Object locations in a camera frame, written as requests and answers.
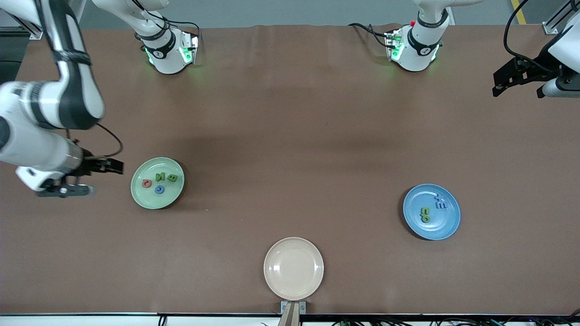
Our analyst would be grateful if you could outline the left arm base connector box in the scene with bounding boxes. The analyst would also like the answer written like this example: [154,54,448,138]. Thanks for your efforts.
[384,29,405,62]

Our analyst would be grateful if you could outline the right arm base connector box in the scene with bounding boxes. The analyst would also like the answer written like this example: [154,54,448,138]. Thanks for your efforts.
[179,31,200,65]

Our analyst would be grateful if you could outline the light green plate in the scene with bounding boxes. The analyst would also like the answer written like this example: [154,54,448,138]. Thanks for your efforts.
[130,157,185,210]

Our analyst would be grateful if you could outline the brown table cover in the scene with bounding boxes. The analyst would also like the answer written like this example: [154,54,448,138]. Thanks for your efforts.
[0,24,580,316]

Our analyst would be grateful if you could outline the blue plate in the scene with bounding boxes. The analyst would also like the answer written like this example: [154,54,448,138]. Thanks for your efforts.
[403,183,461,240]

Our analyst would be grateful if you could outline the beige plate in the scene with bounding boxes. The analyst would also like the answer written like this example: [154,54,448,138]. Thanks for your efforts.
[263,237,325,301]

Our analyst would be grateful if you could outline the aluminium frame profile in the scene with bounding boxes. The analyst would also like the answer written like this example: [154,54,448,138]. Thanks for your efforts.
[543,0,580,35]
[0,18,62,40]

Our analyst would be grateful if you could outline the black right arm base cable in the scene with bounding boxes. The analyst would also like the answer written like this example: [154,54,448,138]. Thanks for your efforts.
[136,0,201,46]

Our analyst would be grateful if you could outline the black arm base cable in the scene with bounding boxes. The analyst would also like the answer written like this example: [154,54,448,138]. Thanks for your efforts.
[348,23,391,46]
[136,0,201,46]

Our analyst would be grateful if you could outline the black left arm base cable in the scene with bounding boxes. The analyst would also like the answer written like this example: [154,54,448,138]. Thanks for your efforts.
[348,23,391,46]

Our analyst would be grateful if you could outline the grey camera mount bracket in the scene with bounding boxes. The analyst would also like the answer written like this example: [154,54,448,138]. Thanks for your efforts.
[280,301,307,326]

